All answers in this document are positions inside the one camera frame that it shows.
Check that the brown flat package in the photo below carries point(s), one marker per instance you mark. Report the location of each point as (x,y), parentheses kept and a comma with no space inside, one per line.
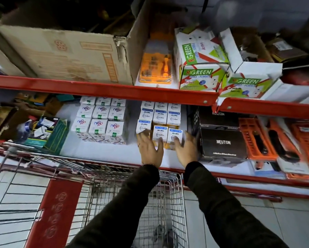
(286,50)

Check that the person's right hand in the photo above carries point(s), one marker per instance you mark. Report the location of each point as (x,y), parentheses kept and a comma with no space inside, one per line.
(189,152)

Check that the stack of white blue cartons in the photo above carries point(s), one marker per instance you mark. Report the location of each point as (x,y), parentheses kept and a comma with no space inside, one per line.
(159,113)

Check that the person's left hand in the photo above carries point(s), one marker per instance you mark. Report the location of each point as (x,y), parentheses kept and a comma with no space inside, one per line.
(149,152)

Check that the orange black tool package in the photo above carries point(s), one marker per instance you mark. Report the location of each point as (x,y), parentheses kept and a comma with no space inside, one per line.
(286,149)
(255,139)
(308,142)

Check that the person's left forearm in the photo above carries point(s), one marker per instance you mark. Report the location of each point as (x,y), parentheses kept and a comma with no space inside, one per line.
(123,209)

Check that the person's right thumb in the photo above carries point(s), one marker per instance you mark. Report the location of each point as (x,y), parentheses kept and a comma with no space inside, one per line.
(178,144)

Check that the plain white box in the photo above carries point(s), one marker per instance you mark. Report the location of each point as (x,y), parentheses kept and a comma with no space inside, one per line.
(291,92)

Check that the person's left thumb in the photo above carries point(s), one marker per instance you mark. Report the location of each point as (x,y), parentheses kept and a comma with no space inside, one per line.
(161,150)

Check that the small white blue box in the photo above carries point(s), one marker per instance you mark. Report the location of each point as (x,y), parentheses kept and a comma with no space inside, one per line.
(159,135)
(175,136)

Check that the black cardboard box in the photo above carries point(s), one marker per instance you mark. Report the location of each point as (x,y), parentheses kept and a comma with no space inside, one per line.
(219,118)
(223,143)

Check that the small brown cardboard box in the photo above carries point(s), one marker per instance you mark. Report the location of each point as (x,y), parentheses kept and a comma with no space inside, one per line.
(0,121)

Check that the open white green cardboard box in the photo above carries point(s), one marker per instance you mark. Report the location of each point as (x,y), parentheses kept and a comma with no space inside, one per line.
(247,80)

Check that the open teal box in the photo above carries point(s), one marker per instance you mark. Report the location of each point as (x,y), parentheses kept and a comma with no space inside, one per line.
(51,136)

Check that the red metal shelf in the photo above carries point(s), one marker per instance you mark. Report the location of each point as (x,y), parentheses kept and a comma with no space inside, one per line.
(118,89)
(247,176)

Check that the person's right forearm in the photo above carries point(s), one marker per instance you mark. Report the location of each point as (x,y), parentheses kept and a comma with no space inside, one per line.
(221,209)

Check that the stack of white purple cartons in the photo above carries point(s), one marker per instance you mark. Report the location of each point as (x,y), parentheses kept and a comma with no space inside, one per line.
(100,118)

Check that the orange tool kit package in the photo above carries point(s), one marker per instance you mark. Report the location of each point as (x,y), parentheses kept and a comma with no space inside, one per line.
(155,67)

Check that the large brown cardboard box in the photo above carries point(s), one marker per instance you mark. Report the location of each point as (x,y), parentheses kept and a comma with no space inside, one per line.
(66,54)

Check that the red plastic cart flap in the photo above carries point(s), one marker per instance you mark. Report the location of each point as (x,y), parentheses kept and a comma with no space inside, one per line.
(55,214)

